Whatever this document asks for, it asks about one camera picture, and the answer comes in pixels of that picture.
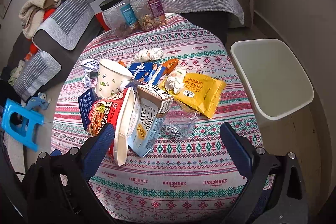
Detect red instant noodle cup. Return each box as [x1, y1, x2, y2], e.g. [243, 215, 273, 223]
[88, 87, 135, 166]

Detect dark blue box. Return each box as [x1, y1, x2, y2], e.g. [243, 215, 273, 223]
[78, 88, 100, 131]

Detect clear crushed plastic bottle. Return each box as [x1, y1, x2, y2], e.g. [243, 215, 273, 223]
[163, 101, 200, 140]

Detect yellow snack bag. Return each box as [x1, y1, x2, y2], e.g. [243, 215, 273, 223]
[158, 73, 226, 119]

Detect milk tea carton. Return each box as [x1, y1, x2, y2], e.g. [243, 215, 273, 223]
[127, 84, 174, 157]

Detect white paper cup with prints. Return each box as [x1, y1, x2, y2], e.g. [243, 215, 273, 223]
[95, 59, 133, 98]

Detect blue lined paper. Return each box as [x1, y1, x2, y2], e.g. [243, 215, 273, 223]
[80, 59, 99, 88]

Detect tissue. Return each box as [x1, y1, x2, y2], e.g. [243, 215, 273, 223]
[164, 65, 186, 94]
[131, 48, 165, 63]

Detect white plastic trash bin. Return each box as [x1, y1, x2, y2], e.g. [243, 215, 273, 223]
[230, 39, 314, 127]

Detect patterned knitted tablecloth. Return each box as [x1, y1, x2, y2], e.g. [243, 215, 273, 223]
[49, 12, 274, 224]

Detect blue plastic stool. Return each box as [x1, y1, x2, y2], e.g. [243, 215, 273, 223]
[1, 99, 44, 152]

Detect blue toy figure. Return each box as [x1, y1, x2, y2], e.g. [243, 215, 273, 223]
[25, 92, 52, 110]

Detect blue almond snack box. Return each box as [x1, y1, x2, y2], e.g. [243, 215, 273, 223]
[129, 62, 166, 85]

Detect striped grey cushion lower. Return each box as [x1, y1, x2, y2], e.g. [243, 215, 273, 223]
[14, 51, 62, 101]

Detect striped grey cushion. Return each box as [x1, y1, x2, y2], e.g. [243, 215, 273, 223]
[37, 0, 95, 51]
[14, 51, 62, 101]

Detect striped grey cushion upper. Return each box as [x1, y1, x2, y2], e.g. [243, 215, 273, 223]
[37, 0, 95, 51]

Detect jar with teal label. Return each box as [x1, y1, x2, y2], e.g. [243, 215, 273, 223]
[99, 0, 139, 39]

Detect beige folded blanket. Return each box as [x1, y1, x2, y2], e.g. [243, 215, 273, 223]
[18, 0, 61, 40]

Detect jar with purple label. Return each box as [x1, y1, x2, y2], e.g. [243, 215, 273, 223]
[129, 0, 166, 32]

